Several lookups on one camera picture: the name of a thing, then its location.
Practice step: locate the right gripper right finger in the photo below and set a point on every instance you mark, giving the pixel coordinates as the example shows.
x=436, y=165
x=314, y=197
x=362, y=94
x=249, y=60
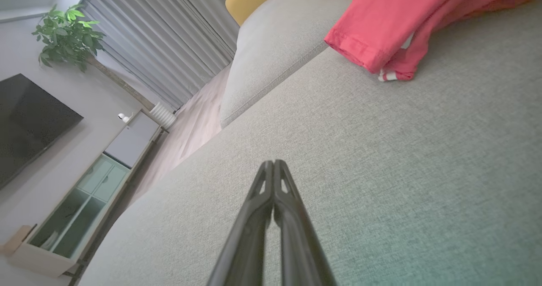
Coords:
x=300, y=243

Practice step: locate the small white device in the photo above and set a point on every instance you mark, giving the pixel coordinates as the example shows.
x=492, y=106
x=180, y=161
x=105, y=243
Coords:
x=124, y=117

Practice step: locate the grey pleated curtain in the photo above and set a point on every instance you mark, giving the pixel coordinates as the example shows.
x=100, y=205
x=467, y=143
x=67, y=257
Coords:
x=161, y=36

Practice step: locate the white ribbed plant pot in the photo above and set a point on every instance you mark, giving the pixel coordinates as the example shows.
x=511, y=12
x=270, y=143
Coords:
x=163, y=115

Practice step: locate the grey sofa cushion section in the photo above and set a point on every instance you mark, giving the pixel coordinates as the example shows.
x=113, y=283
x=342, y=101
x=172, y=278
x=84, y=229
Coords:
x=275, y=48

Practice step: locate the black flat television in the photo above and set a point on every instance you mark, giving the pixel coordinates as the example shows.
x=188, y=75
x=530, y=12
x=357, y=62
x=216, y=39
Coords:
x=29, y=120

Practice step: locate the green leafy houseplant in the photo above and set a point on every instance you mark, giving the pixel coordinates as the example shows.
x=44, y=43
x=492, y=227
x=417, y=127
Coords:
x=67, y=36

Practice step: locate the white TV cabinet glass doors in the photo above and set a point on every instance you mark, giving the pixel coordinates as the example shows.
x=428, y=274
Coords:
x=84, y=209

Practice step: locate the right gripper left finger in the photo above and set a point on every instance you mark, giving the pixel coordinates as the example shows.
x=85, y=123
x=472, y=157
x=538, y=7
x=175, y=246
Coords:
x=245, y=243

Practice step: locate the brown cardboard box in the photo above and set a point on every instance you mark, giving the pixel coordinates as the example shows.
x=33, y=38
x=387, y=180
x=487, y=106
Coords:
x=17, y=239

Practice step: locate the red basketball jersey white sleeves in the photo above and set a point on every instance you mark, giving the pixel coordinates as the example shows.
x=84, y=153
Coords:
x=381, y=19

